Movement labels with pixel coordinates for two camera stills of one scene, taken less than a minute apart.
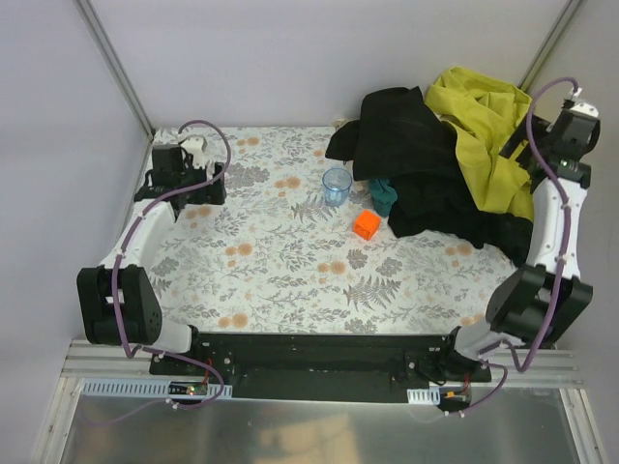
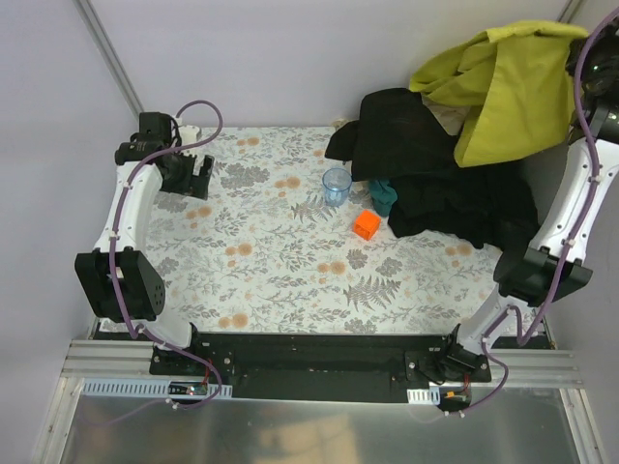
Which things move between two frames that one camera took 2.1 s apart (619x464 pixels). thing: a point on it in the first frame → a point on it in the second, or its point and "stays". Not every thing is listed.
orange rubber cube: x=366 y=224 stays
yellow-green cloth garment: x=482 y=112 → x=516 y=75
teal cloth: x=383 y=195 stays
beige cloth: x=338 y=123 → x=451 y=117
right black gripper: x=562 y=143 → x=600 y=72
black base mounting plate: x=322 y=366 stays
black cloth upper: x=396 y=136 stays
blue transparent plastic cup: x=337 y=183 stays
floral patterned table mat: x=297 y=248 stays
